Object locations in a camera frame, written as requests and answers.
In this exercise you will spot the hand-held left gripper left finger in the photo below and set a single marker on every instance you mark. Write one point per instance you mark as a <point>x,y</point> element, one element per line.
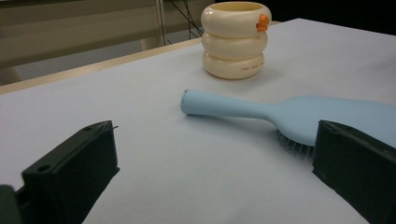
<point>68,174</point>

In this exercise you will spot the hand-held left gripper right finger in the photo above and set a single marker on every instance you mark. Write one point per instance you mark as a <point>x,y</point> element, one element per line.
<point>355,174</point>

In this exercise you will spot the cream ringed cup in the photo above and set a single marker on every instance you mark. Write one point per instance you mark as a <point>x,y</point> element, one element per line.
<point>232,46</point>

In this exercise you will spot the white table mat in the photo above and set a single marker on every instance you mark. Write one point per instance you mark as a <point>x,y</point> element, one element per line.
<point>155,93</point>

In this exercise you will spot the light wooden desk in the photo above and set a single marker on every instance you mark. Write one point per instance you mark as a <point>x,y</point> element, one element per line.
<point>77,28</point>

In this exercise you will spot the black curtain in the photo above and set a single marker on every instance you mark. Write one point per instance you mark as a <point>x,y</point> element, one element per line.
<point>342,12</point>

